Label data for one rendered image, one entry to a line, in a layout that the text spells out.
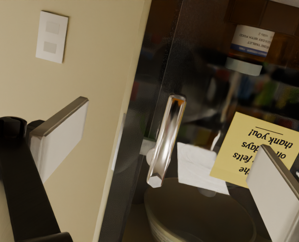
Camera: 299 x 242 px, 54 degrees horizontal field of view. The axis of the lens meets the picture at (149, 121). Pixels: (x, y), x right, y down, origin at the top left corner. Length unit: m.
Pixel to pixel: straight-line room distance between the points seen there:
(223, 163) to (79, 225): 0.71
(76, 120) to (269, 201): 0.12
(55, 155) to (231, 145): 0.20
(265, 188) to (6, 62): 0.76
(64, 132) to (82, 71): 0.62
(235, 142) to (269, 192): 0.14
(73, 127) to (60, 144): 0.02
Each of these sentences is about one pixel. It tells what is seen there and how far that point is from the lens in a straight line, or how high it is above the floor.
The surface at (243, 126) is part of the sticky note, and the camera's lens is 0.31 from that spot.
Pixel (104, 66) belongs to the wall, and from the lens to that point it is 0.76.
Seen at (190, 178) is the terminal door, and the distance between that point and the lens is 0.33.
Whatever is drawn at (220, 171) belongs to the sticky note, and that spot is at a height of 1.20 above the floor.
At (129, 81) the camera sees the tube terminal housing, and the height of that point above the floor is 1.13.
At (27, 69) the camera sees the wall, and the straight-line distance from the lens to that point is 0.83.
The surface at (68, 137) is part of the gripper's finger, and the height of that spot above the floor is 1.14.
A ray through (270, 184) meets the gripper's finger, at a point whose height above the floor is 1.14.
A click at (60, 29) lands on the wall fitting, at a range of 0.78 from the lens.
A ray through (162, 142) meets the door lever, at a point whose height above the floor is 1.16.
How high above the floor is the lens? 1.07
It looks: 18 degrees up
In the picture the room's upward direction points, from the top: 166 degrees counter-clockwise
